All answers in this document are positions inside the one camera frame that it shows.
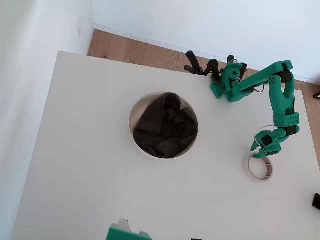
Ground white masking tape roll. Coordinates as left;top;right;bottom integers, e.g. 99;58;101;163
243;153;275;183

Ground green white camera mount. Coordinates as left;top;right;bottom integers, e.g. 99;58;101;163
106;217;153;240

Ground black cloth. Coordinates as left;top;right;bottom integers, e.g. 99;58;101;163
132;92;199;159

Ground black flat device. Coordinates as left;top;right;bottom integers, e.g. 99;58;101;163
311;192;320;210

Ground red white servo cable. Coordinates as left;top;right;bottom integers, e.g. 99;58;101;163
253;124;279;141

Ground black table clamp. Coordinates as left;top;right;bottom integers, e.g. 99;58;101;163
184;50;223;84

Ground dark cloth-lined table hole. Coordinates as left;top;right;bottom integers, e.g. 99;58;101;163
128;91;200;160

